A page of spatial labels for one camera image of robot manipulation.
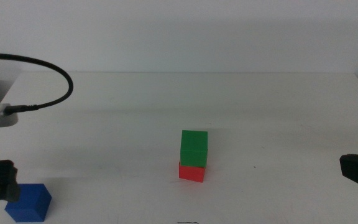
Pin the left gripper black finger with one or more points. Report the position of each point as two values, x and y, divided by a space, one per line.
6 183

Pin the blue cube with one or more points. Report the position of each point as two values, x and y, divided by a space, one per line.
33 203

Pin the green cube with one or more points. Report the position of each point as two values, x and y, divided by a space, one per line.
194 149

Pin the red cube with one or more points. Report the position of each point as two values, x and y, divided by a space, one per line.
191 175

